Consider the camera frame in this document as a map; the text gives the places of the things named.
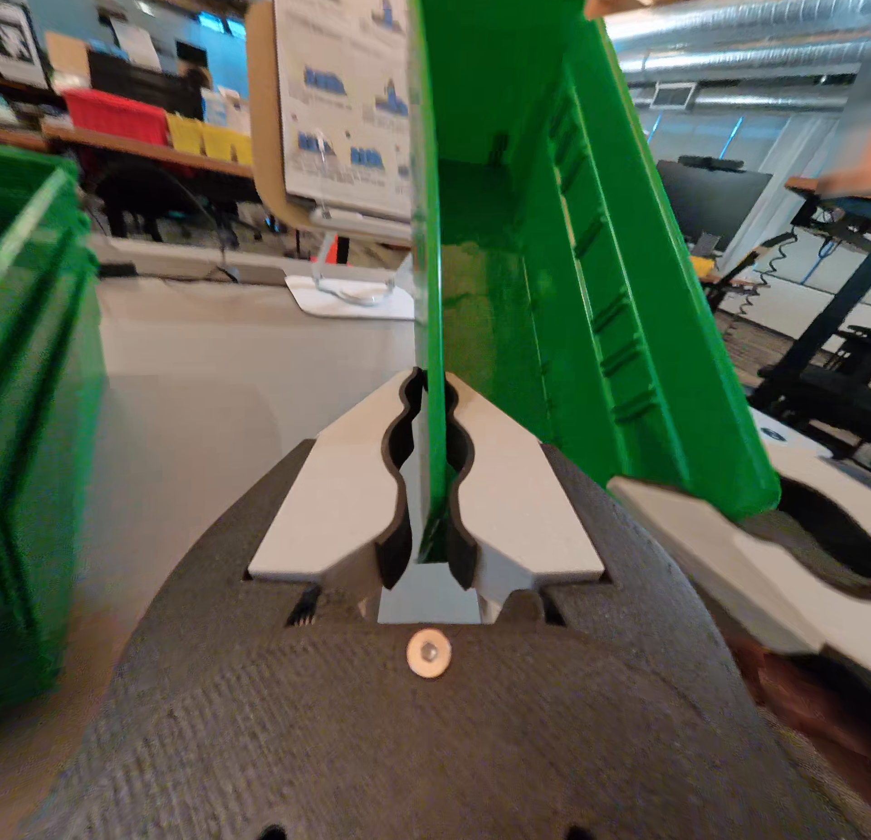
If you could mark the black and white marker sign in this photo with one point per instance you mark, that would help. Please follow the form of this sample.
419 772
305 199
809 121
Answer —
20 43

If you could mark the grey desk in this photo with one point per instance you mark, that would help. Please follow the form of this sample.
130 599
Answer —
238 411

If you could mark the red plastic bin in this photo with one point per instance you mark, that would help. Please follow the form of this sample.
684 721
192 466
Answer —
115 118

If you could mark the black computer monitor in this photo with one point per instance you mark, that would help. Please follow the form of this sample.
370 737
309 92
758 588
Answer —
714 207

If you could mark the printed instruction sheet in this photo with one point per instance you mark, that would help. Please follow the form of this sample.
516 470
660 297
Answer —
340 105

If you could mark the instruction sheet on stand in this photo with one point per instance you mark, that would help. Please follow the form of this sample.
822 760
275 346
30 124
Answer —
262 139

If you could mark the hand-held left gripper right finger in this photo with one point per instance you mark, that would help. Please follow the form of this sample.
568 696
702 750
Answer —
524 513

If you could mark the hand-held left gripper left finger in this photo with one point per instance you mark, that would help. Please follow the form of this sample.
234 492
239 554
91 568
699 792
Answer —
326 513

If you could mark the small yellow bin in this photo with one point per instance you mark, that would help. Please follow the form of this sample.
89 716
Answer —
243 149
185 135
219 142

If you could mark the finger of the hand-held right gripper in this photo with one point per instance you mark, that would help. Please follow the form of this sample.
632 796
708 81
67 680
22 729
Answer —
694 530
850 469

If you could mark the silver ventilation duct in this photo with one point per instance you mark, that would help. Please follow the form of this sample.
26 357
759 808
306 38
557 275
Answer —
748 9
748 60

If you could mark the black-legged standing desk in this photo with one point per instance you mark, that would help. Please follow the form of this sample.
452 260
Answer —
830 322

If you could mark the long wooden workbench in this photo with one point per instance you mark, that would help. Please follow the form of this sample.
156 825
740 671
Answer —
136 147

